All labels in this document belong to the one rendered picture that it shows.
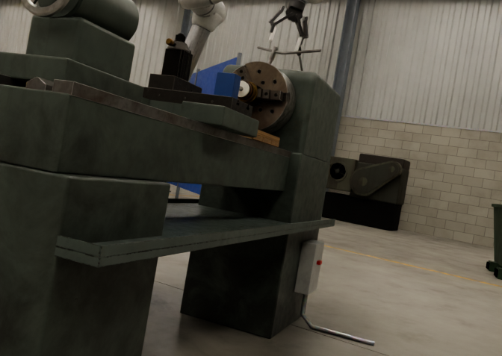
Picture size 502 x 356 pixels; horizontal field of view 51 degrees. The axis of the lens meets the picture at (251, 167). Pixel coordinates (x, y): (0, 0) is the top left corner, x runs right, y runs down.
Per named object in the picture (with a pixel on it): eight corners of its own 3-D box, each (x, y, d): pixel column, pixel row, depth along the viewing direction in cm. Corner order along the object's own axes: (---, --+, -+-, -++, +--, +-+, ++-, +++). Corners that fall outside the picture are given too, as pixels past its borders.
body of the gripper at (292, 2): (293, -4, 237) (287, 16, 238) (309, 4, 241) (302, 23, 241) (286, -2, 244) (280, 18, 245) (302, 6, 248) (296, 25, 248)
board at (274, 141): (202, 136, 236) (204, 127, 236) (278, 147, 223) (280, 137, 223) (169, 126, 208) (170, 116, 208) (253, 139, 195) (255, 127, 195)
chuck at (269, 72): (220, 121, 252) (243, 58, 250) (279, 142, 240) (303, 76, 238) (212, 118, 243) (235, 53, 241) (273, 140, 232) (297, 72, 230)
